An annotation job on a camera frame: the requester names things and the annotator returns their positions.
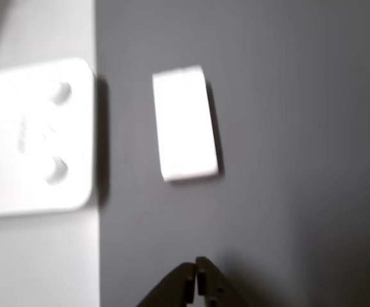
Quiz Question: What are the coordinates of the white rectangular eraser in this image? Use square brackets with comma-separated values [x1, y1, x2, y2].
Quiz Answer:
[151, 65, 220, 183]

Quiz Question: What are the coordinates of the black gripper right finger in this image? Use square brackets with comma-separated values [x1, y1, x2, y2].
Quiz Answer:
[196, 256, 252, 307]

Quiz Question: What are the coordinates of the dark grey desk mat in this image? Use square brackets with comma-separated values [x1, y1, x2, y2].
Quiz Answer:
[95, 0, 370, 307]

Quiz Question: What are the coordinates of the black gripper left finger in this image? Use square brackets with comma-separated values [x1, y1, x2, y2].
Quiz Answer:
[136, 262, 196, 307]

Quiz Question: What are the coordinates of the white rounded plastic device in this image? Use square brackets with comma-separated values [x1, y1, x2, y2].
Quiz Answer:
[0, 57, 95, 219]

